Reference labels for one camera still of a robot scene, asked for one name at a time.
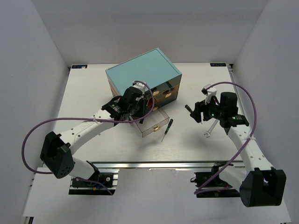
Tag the clear drawer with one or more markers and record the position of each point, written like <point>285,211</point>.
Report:
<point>156,118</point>

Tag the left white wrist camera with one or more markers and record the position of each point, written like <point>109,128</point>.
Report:
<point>140,85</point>

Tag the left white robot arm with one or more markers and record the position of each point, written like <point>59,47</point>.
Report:
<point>58,149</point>

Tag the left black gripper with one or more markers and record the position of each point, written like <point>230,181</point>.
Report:
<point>142,111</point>

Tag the silver open-end wrench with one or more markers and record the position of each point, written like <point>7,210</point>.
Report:
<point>208,132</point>

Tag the teal drawer cabinet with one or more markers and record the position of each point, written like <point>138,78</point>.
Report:
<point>161,76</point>

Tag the aluminium table edge rail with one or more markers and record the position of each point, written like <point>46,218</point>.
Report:
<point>152,165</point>

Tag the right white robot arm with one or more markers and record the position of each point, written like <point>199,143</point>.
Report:
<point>262,184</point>

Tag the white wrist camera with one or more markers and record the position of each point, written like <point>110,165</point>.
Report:
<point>140,85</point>
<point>209,92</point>

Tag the gold middle drawer handle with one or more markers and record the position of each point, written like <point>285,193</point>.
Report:
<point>156,128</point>

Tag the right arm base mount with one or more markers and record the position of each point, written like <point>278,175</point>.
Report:
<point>217,188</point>

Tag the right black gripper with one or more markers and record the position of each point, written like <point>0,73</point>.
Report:
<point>199,107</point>

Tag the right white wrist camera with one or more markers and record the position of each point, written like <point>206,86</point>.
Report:
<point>209,92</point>

